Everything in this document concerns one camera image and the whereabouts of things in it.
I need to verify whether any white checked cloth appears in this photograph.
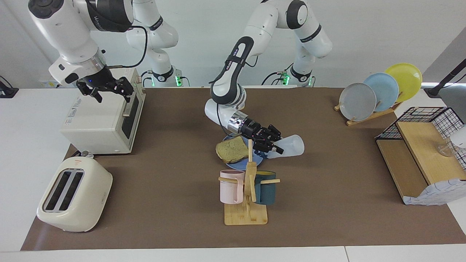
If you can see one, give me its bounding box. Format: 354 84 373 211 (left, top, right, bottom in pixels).
403 179 466 206

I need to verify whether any black wire basket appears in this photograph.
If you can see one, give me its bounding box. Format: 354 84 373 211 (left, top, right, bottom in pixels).
376 107 466 171

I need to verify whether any wooden plate rack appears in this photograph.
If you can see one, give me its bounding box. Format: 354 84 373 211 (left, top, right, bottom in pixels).
334 102 403 126

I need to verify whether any black clamp base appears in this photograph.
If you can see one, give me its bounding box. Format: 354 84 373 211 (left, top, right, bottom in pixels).
0 76 19 99

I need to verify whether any teal mug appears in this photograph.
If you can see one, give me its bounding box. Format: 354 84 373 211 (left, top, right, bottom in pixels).
254 171 276 205

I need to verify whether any light blue round plate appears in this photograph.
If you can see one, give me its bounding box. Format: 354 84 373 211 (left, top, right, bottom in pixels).
364 73 400 112

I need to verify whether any white toaster oven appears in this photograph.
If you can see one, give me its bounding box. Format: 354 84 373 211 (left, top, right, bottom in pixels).
60 67 146 155

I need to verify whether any yellow round plate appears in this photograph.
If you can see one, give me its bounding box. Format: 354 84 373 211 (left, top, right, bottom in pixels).
384 63 423 103

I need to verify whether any left arm base cable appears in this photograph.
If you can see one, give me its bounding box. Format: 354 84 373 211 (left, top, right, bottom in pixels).
261 60 296 86

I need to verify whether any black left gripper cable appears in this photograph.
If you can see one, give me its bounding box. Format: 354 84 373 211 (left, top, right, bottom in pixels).
217 55 257 134

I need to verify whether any wooden mug tree stand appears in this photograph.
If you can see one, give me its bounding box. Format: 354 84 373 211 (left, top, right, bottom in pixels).
218 139 281 226

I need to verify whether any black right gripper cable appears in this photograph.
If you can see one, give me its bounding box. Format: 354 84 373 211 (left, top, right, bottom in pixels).
106 25 149 70

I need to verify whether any brown table mat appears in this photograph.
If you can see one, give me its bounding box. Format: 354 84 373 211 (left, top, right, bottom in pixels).
21 87 466 251

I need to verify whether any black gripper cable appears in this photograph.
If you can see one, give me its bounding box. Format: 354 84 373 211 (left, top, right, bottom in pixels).
106 25 149 70
217 55 257 134

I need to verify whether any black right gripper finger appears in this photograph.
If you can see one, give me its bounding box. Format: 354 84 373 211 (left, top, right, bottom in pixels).
115 77 134 102
76 83 102 103

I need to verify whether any wooden two-tier shelf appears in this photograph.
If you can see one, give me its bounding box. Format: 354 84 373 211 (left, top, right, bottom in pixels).
376 121 466 205

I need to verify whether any toasted bread slice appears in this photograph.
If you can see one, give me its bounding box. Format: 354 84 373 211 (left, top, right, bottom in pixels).
216 136 249 163

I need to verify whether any translucent seasoning bottle navy cap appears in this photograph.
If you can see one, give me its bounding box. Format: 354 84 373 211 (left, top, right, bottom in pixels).
266 135 304 159

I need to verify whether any cream two-slot toaster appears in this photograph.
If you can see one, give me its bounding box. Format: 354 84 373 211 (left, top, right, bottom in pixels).
36 156 113 233

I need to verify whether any black camera stand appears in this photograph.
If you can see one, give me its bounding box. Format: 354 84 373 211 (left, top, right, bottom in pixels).
424 58 466 98

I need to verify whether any white rounded object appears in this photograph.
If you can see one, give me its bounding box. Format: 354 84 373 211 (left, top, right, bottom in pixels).
451 126 466 149

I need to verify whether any clear drinking glass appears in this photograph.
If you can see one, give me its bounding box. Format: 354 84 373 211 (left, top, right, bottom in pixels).
438 142 455 158

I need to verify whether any grey round plate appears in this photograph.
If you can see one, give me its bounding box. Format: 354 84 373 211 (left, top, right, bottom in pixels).
339 83 377 122

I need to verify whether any pink mug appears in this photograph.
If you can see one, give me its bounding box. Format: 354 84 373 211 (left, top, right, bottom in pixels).
220 170 245 204

